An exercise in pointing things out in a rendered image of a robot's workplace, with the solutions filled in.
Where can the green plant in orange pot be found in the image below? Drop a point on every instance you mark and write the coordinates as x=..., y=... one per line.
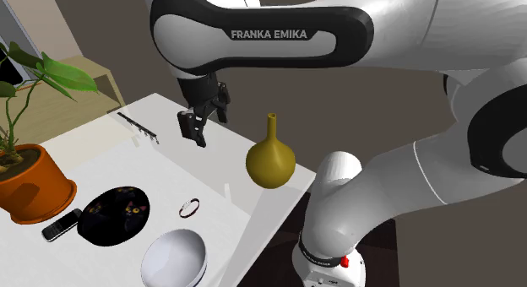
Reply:
x=31, y=187

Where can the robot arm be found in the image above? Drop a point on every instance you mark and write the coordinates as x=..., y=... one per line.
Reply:
x=411, y=35

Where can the black hook rack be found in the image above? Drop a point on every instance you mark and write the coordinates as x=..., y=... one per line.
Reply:
x=138, y=125

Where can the window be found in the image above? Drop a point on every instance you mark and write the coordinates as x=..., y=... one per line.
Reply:
x=9, y=35

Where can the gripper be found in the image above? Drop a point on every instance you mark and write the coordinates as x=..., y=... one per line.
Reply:
x=199, y=90

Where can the black mobile phone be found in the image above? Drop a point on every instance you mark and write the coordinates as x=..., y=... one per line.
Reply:
x=61, y=225

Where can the white table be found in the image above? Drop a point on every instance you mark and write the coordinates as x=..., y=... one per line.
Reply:
x=123, y=162

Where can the yellow long-necked vase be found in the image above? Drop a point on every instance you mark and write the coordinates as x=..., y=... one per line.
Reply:
x=270, y=162

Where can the tan wooden cabinet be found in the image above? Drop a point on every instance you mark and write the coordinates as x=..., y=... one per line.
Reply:
x=53, y=109

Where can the black round cat-print plate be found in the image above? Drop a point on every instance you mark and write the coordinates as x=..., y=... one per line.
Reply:
x=113, y=216

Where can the white bowl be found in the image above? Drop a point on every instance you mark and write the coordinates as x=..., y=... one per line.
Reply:
x=173, y=259

